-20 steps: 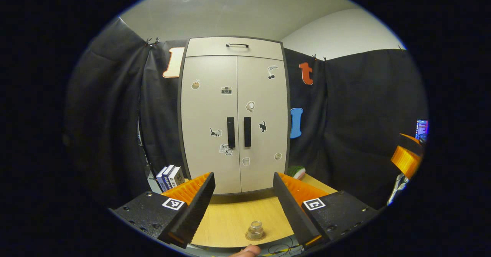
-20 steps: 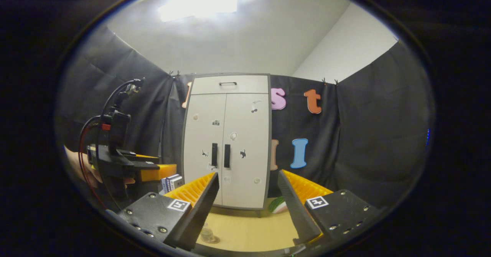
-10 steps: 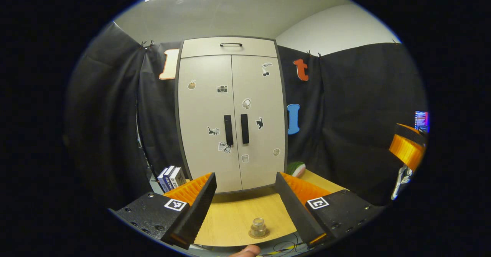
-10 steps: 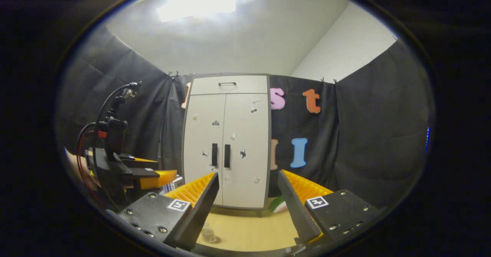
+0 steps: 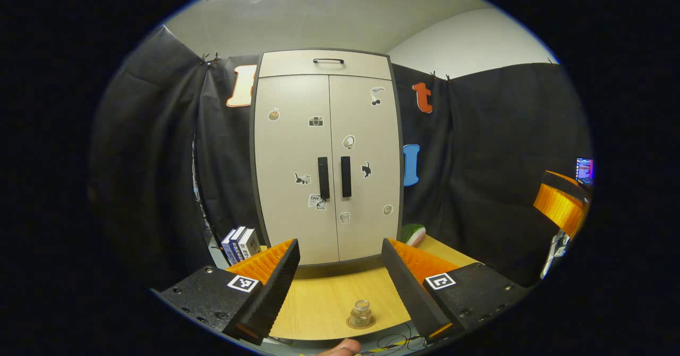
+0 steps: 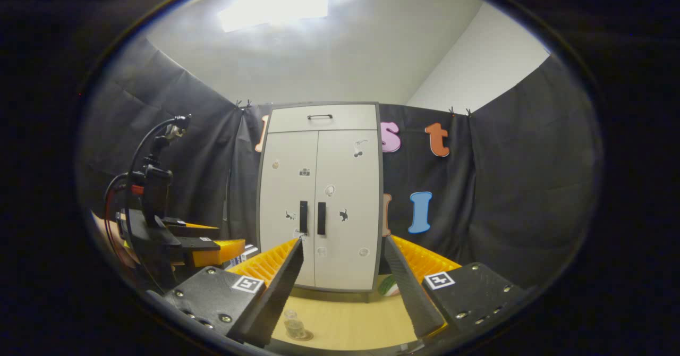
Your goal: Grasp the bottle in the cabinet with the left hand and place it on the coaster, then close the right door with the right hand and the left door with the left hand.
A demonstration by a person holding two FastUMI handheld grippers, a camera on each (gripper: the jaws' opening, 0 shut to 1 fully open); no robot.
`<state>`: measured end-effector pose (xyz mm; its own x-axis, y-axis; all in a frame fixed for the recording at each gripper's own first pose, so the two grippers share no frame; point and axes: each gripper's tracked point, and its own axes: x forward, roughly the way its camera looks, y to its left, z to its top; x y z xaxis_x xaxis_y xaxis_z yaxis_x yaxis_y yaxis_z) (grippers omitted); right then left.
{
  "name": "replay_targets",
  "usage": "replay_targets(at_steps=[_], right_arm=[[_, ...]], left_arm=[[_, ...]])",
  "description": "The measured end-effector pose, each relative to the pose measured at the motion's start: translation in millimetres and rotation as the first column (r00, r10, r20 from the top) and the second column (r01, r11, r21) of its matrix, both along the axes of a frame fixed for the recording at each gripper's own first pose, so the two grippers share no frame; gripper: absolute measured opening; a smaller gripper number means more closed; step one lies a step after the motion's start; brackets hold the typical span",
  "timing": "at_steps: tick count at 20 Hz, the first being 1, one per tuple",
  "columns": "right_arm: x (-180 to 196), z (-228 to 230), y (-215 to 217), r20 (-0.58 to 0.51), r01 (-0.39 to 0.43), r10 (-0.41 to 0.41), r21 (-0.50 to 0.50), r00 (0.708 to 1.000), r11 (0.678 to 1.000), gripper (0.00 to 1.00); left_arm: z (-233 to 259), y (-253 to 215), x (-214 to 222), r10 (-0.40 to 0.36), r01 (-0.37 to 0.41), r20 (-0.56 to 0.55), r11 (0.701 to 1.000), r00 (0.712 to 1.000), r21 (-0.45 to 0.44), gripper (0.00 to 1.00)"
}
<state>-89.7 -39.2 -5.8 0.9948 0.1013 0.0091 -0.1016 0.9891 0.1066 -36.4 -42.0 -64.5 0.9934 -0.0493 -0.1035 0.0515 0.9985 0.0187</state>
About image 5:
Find white and grey book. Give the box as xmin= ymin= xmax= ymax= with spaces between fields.
xmin=239 ymin=228 xmax=262 ymax=261

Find blue spine book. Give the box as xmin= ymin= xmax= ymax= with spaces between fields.
xmin=220 ymin=230 xmax=237 ymax=265

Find white cabinet door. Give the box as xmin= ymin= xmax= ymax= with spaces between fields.
xmin=254 ymin=74 xmax=341 ymax=266
xmin=328 ymin=74 xmax=403 ymax=264

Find clear glass bottle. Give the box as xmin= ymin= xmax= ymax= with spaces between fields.
xmin=350 ymin=299 xmax=373 ymax=327

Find white cabinet drawer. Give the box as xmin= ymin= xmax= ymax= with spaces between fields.
xmin=258 ymin=49 xmax=394 ymax=80

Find black and yellow cables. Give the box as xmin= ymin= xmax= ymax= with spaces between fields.
xmin=361 ymin=321 xmax=426 ymax=354

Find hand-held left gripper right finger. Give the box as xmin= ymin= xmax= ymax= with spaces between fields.
xmin=381 ymin=238 xmax=532 ymax=344

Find blue and white book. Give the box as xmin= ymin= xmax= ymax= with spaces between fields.
xmin=228 ymin=226 xmax=248 ymax=264

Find watermelon slice toy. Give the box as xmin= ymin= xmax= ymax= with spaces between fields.
xmin=399 ymin=223 xmax=427 ymax=248

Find white and grey cabinet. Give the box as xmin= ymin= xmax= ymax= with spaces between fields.
xmin=249 ymin=48 xmax=407 ymax=269

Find round cork coaster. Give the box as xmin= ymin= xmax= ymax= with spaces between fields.
xmin=346 ymin=313 xmax=377 ymax=330

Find lit computer screen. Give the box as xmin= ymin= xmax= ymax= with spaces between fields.
xmin=575 ymin=157 xmax=594 ymax=187

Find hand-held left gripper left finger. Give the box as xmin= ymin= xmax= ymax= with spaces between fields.
xmin=151 ymin=238 xmax=301 ymax=346

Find black backdrop cloth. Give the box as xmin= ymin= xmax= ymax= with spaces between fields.
xmin=88 ymin=24 xmax=593 ymax=287

